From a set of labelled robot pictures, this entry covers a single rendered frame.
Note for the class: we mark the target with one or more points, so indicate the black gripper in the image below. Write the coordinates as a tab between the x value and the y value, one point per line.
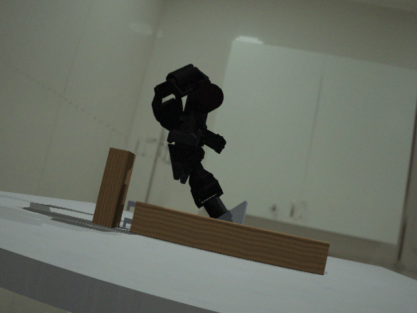
187	151

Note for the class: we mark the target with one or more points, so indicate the brown wooden post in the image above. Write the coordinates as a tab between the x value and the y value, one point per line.
112	195

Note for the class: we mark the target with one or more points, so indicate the brown wooden rail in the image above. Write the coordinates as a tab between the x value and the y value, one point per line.
229	238

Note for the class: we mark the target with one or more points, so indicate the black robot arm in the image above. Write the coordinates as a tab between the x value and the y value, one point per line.
202	97

